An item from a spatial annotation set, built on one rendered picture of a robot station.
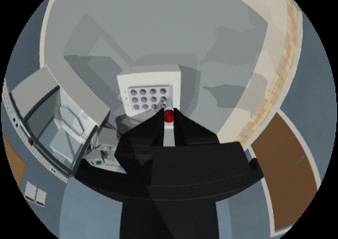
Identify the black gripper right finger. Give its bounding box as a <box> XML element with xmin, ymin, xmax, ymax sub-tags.
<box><xmin>173</xmin><ymin>108</ymin><xmax>220</xmax><ymax>146</ymax></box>

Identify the red-capped test tube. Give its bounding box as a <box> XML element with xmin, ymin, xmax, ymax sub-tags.
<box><xmin>164</xmin><ymin>95</ymin><xmax>174</xmax><ymax>122</ymax></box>

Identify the grey bench mat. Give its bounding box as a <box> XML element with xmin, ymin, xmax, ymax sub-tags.
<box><xmin>44</xmin><ymin>0</ymin><xmax>268</xmax><ymax>134</ymax></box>

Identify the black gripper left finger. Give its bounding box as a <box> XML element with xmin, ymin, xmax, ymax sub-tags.
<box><xmin>118</xmin><ymin>108</ymin><xmax>165</xmax><ymax>146</ymax></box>

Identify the white block with round holes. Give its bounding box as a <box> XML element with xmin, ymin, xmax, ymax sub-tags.
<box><xmin>117</xmin><ymin>64</ymin><xmax>181</xmax><ymax>127</ymax></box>

